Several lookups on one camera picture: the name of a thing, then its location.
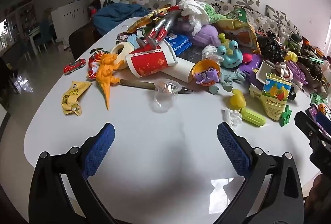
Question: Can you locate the olive green pen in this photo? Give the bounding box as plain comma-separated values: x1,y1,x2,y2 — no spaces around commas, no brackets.
119,79,194,94

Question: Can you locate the red white paper cup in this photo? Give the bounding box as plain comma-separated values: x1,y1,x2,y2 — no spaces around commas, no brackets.
126,40,178,78

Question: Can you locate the red toy car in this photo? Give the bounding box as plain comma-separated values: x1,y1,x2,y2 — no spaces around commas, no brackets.
63,59,86,75

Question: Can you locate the clear plastic cup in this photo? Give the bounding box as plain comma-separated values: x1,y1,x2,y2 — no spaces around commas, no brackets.
151,79,182,113

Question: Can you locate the floral sofa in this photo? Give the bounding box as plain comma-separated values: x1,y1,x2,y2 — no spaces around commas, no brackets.
120,0,300,42

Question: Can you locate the white cabinet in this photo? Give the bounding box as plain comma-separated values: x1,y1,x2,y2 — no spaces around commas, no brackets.
51,0,90,49

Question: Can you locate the fruit print juice carton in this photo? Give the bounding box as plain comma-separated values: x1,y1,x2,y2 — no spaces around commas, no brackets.
260,73,292,121

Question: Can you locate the yellow snack wrapper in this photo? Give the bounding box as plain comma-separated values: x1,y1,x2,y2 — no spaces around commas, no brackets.
61,81,92,116

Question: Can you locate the purple plush turtle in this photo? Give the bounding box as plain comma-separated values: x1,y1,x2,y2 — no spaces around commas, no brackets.
178,20,221,47

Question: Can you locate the orange capsule ball toy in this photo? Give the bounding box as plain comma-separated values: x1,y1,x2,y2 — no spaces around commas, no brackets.
192,59,221,87

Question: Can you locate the blue bean bag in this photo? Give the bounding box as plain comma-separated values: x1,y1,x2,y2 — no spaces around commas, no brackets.
92,2,150,36

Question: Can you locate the light blue wing toy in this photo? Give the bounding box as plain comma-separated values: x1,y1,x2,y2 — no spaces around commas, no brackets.
127,33,140,50

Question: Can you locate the silver red ultraman figure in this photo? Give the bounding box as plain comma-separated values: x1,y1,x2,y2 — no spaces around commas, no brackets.
136,5,182,48

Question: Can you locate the yellow rubber duck toy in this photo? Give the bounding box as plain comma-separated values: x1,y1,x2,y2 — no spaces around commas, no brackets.
230,89,246,110

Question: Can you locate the cream tape roll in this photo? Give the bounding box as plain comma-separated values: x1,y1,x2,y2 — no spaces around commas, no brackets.
110,42,135,70

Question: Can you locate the white crumpled plastic bag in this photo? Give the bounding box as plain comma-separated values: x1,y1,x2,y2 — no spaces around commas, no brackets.
178,0,210,37

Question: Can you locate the green plastic popsicle toy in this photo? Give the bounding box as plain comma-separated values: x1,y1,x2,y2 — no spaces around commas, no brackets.
240,107,266,127

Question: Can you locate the pink plastic toy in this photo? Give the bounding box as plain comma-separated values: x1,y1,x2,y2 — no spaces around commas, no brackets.
242,52,253,64

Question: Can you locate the green plush toy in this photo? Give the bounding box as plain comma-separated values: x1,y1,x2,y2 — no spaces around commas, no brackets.
204,3,227,24

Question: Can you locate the orange dinosaur toy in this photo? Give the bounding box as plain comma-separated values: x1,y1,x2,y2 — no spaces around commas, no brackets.
96,54,124,110

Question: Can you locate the teal frog toy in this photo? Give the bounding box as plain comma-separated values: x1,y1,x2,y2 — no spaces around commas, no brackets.
217,33,243,69

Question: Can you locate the gold foil snack bag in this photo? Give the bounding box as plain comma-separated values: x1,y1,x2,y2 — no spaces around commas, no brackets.
126,5,171,33

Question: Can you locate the crumpled white tissue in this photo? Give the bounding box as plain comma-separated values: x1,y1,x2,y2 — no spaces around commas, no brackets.
222,107,242,129

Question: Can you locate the blue tissue pack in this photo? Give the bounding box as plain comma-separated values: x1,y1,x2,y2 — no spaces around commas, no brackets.
165,33,192,56

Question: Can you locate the red strawberry snack packet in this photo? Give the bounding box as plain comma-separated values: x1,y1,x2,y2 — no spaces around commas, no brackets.
86,48,109,81

